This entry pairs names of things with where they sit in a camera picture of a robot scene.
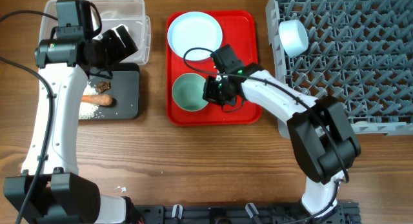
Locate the small white debris bit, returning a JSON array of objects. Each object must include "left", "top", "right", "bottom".
[{"left": 116, "top": 186, "right": 127, "bottom": 193}]

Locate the blue bowl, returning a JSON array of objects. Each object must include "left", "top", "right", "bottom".
[{"left": 279, "top": 19, "right": 309, "bottom": 57}]

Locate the white rice pile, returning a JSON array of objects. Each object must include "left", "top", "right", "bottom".
[{"left": 79, "top": 82, "right": 99, "bottom": 120}]

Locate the white round plate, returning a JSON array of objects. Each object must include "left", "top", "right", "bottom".
[{"left": 167, "top": 12, "right": 223, "bottom": 58}]

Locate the black plastic tray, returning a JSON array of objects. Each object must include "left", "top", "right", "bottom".
[{"left": 84, "top": 63, "right": 140, "bottom": 120}]

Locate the green bowl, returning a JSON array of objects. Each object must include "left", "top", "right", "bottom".
[{"left": 172, "top": 73, "right": 208, "bottom": 112}]

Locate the dark brown food scrap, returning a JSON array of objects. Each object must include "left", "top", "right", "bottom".
[{"left": 96, "top": 81, "right": 111, "bottom": 94}]

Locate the orange carrot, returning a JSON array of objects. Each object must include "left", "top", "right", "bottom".
[{"left": 81, "top": 94, "right": 113, "bottom": 106}]

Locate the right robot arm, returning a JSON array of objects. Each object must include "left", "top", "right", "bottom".
[{"left": 203, "top": 45, "right": 361, "bottom": 218}]

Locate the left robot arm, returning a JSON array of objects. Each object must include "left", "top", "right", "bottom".
[{"left": 3, "top": 0, "right": 145, "bottom": 223}]

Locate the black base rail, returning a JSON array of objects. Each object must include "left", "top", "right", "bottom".
[{"left": 136, "top": 202, "right": 362, "bottom": 224}]

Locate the grey dishwasher rack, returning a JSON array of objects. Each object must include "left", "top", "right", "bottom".
[{"left": 265, "top": 0, "right": 412, "bottom": 136}]

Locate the clear plastic bin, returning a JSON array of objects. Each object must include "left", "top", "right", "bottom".
[{"left": 38, "top": 0, "right": 152, "bottom": 66}]

